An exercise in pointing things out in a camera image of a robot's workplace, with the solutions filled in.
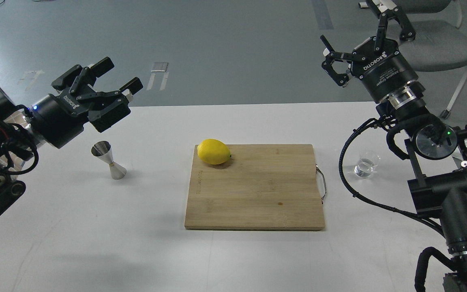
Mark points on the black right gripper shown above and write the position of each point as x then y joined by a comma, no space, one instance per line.
382,72

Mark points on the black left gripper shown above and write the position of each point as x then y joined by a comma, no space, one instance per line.
59,119

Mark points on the steel double jigger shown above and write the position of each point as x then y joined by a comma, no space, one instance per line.
102,150

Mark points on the clear glass cup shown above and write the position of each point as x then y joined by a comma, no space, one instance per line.
367,164

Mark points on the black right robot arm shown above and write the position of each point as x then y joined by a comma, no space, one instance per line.
436,151

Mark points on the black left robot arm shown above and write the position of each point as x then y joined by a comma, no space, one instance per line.
18,149

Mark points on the grey office chair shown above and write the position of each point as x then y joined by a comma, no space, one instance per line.
438,46

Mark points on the yellow lemon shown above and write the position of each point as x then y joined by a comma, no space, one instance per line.
213,152

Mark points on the bamboo cutting board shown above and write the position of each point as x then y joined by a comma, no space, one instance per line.
262,187

